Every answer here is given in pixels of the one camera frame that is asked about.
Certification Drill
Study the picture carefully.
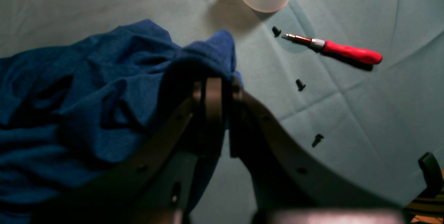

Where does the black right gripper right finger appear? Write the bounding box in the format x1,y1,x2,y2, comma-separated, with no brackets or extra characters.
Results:
229,78,406,224

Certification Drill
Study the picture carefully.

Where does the blue t-shirt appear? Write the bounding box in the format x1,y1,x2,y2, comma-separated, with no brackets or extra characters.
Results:
1,20,240,224

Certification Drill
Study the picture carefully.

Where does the red handled screwdriver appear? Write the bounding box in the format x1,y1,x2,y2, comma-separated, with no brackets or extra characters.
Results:
282,33,383,65

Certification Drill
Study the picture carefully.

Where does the teal table cloth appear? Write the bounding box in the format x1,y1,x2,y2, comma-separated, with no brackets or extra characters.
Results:
1,0,444,206

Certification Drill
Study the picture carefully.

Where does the black screw middle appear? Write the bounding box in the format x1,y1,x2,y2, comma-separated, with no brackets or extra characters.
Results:
295,79,306,92

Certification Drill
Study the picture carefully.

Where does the black screw lower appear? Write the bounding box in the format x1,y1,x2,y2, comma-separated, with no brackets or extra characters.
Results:
312,134,324,148

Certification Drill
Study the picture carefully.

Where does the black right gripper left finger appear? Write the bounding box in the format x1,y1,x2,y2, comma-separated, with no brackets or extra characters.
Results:
31,78,223,224

